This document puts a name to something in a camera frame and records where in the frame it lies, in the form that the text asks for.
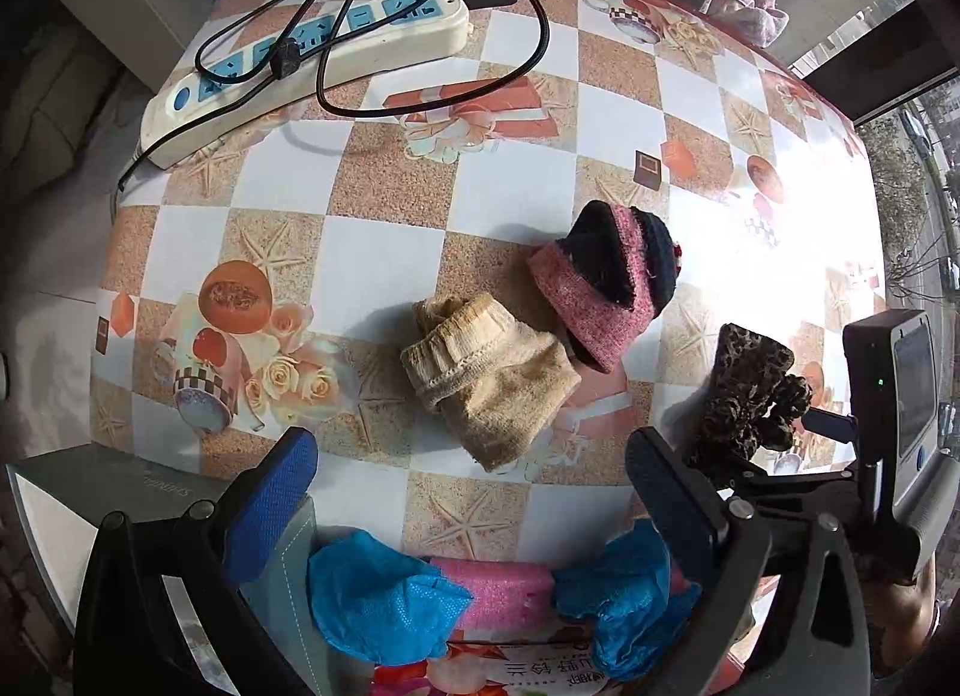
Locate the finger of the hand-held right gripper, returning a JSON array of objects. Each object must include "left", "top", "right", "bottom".
[
  {"left": 716, "top": 463, "right": 863, "bottom": 517},
  {"left": 801, "top": 405, "right": 860, "bottom": 443}
]

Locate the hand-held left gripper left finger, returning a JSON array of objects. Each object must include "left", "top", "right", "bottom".
[{"left": 73, "top": 427, "right": 331, "bottom": 696}]

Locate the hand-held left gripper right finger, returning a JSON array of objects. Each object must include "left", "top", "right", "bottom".
[{"left": 625, "top": 427, "right": 875, "bottom": 696}]

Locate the large leopard print scrunchie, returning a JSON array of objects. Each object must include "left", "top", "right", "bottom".
[{"left": 686, "top": 323, "right": 815, "bottom": 487}]

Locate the blue shoe cover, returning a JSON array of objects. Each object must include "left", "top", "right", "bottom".
[
  {"left": 307, "top": 529, "right": 475, "bottom": 667},
  {"left": 553, "top": 520, "right": 702, "bottom": 682}
]

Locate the pink foam roll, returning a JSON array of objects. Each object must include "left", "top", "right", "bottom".
[{"left": 431, "top": 557, "right": 560, "bottom": 641}]

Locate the pink and navy sock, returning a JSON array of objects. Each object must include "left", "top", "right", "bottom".
[{"left": 527, "top": 199, "right": 682, "bottom": 374}]

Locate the beige knitted sock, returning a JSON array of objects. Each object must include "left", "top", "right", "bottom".
[{"left": 400, "top": 292, "right": 582, "bottom": 473}]

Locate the person's right forearm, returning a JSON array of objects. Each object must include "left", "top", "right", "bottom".
[{"left": 862, "top": 561, "right": 946, "bottom": 678}]

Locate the printed orange carton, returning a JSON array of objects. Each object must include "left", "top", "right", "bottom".
[{"left": 367, "top": 628, "right": 623, "bottom": 696}]

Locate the checkered printed tablecloth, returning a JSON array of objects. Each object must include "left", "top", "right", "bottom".
[{"left": 90, "top": 0, "right": 890, "bottom": 696}]

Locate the pink towel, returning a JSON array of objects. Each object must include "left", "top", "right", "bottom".
[{"left": 701, "top": 0, "right": 788, "bottom": 48}]

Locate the beige sofa cushion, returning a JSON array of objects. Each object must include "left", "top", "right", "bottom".
[{"left": 0, "top": 28, "right": 128, "bottom": 202}]

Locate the white power strip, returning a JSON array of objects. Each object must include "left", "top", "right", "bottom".
[{"left": 141, "top": 0, "right": 473, "bottom": 170}]

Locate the black power strip cord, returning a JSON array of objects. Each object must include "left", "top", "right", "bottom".
[{"left": 112, "top": 141, "right": 155, "bottom": 193}]

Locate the black plug cable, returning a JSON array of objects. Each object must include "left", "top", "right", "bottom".
[{"left": 196, "top": 0, "right": 443, "bottom": 86}]

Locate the black adapter cable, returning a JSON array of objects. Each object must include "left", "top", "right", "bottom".
[{"left": 315, "top": 0, "right": 552, "bottom": 118}]

